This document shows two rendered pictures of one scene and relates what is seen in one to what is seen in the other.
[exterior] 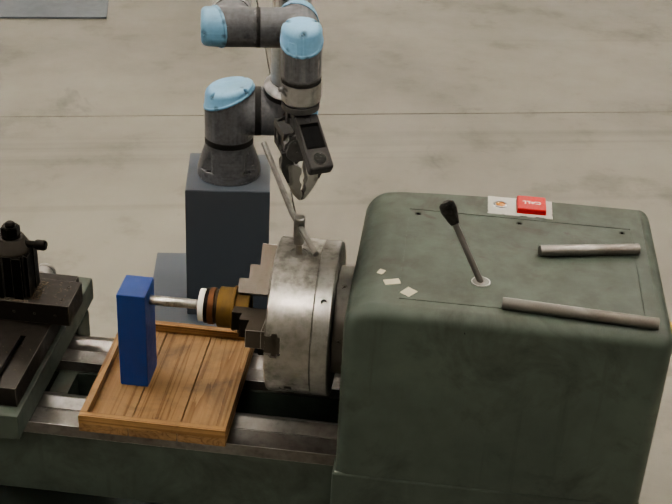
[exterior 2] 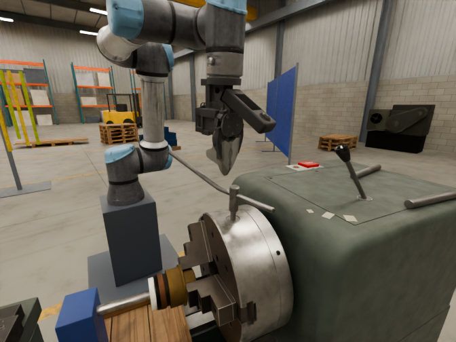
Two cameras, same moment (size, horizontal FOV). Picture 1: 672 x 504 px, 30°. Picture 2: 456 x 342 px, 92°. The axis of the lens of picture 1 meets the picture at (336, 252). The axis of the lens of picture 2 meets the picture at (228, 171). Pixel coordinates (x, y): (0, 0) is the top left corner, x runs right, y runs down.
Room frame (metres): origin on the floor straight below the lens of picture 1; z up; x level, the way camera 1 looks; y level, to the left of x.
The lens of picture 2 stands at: (1.71, 0.31, 1.50)
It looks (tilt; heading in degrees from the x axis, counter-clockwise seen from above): 17 degrees down; 331
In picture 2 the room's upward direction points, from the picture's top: straight up
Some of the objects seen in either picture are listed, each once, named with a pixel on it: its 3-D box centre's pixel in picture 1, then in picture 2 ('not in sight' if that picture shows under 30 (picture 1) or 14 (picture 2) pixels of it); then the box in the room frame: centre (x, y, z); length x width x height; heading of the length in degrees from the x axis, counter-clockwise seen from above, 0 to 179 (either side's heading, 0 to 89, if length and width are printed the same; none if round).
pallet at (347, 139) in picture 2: not in sight; (338, 142); (6.55, -6.80, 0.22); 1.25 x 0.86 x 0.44; 101
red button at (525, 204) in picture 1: (531, 206); (308, 165); (2.31, -0.40, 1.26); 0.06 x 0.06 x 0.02; 85
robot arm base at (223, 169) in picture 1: (229, 153); (125, 188); (2.70, 0.27, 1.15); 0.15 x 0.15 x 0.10
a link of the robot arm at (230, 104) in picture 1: (232, 108); (123, 161); (2.70, 0.26, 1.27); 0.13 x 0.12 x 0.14; 95
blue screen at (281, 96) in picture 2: not in sight; (275, 115); (7.22, -4.48, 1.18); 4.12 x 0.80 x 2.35; 150
